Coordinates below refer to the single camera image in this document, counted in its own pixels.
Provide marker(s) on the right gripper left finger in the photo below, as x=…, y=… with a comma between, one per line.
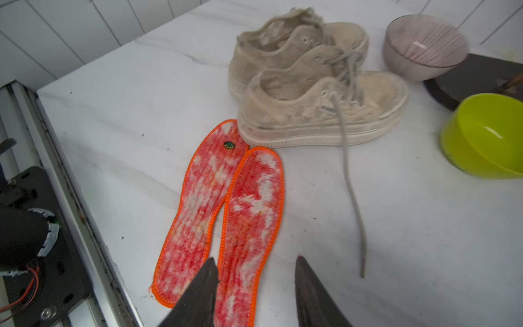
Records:
x=196, y=307

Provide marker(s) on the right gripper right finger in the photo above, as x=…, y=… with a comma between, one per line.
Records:
x=315, y=307

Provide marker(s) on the red insole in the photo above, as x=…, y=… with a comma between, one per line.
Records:
x=206, y=182
x=252, y=218

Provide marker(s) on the beige lace sneaker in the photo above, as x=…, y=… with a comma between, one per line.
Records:
x=281, y=41
x=323, y=99

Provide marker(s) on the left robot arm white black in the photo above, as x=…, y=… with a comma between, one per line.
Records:
x=41, y=269

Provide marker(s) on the green plastic bowl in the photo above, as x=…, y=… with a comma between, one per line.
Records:
x=483, y=136

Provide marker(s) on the pink glass bowl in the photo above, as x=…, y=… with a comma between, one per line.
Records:
x=419, y=47

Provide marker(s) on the ornate metal cup stand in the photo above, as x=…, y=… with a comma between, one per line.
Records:
x=476, y=74

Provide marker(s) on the aluminium mounting rail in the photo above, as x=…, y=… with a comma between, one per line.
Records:
x=23, y=119

